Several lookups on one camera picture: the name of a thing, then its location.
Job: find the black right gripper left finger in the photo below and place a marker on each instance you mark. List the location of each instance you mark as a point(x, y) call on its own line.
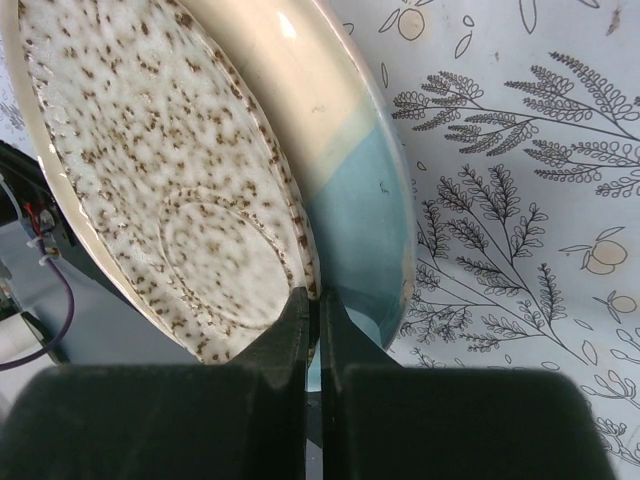
point(245, 419)

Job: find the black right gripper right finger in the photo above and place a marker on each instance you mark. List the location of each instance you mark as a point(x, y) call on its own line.
point(385, 421)

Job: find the speckled grey oval plate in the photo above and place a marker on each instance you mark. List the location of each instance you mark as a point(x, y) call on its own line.
point(175, 165)

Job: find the cream and blue plate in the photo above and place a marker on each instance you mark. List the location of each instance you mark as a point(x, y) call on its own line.
point(331, 123)

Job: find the floral table mat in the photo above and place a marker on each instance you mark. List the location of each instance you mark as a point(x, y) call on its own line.
point(519, 126)

